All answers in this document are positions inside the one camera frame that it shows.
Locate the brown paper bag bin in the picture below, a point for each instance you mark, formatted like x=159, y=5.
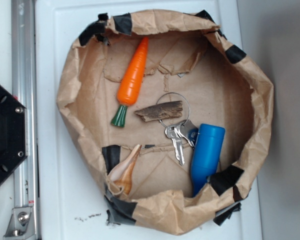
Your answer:
x=189, y=56

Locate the metal corner bracket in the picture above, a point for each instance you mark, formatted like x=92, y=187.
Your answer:
x=21, y=225

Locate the tan spiral seashell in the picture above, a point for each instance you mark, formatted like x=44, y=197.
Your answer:
x=121, y=174

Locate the brown wood chip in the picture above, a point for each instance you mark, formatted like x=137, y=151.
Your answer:
x=166, y=110

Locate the blue plastic toy bottle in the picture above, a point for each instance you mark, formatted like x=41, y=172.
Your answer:
x=206, y=155

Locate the blue-capped key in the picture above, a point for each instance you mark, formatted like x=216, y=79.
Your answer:
x=187, y=130

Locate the orange toy carrot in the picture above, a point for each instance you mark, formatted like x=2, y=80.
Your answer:
x=128, y=92

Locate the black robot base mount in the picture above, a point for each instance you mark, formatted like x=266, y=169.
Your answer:
x=13, y=148

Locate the aluminium extrusion rail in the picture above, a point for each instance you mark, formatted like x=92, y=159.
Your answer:
x=23, y=56

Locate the white plastic tray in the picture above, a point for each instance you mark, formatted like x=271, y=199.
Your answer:
x=71, y=205

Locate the silver key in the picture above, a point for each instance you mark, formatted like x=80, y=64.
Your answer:
x=171, y=133

